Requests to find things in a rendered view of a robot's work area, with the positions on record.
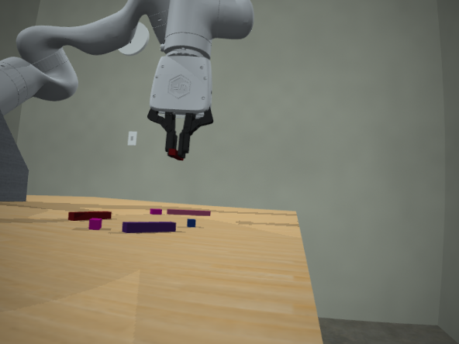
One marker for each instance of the small blue cube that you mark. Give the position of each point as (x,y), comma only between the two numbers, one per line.
(191,223)

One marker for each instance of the pink rod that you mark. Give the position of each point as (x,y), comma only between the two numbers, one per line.
(187,212)

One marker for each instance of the red rod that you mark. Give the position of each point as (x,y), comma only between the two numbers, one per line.
(174,153)
(78,216)

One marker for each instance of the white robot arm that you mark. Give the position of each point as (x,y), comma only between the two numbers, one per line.
(189,25)

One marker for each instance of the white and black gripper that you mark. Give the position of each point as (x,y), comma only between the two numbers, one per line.
(180,88)

